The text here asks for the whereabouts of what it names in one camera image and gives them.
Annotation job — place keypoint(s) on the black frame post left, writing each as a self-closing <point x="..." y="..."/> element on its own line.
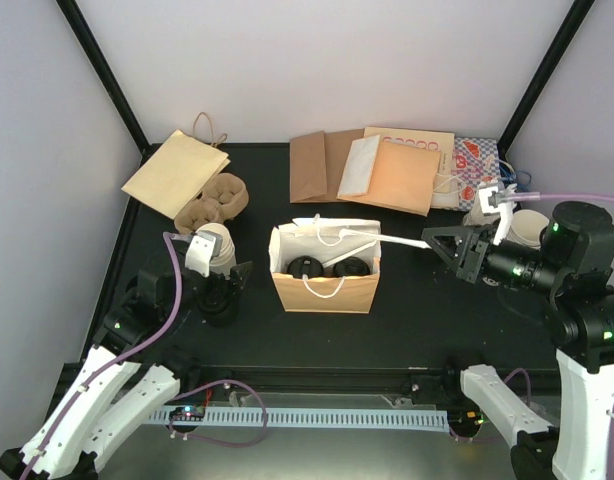
<point x="89" y="44"/>

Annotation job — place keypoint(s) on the orange paper bag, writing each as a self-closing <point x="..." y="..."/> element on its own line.
<point x="319" y="238"/>
<point x="402" y="179"/>

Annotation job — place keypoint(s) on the beige bag with red circles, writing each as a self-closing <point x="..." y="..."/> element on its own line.
<point x="428" y="140"/>

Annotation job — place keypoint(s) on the tan paper bag with handles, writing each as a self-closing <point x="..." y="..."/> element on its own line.
<point x="178" y="170"/>

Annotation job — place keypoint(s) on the black frame post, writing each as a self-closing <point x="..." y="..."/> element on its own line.
<point x="89" y="44"/>
<point x="565" y="34"/>

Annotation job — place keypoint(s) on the light blue cable duct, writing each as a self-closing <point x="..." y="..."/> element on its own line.
<point x="255" y="417"/>

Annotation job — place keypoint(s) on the black frame post right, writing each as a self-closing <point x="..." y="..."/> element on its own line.
<point x="565" y="34"/>

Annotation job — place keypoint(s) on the blue checkered paper bag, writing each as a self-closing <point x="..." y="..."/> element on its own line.
<point x="477" y="160"/>

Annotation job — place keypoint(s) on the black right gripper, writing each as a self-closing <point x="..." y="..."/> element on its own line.
<point x="471" y="254"/>

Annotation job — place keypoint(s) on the brown kraft paper bag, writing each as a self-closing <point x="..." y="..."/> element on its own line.
<point x="317" y="162"/>

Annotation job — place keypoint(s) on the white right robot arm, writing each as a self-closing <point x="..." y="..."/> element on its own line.
<point x="571" y="272"/>

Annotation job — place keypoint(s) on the stack of white paper cups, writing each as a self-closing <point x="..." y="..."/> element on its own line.
<point x="225" y="257"/>

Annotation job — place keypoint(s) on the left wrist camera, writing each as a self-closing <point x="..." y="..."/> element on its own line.
<point x="203" y="247"/>

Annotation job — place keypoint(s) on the white paper bag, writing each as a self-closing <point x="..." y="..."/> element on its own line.
<point x="359" y="165"/>

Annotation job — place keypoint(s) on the stack of pulp cup carriers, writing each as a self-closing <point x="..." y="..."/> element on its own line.
<point x="223" y="198"/>

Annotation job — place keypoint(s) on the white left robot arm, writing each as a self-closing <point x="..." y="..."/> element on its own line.
<point x="132" y="369"/>

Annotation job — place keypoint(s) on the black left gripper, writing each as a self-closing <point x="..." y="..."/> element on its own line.
<point x="235" y="281"/>

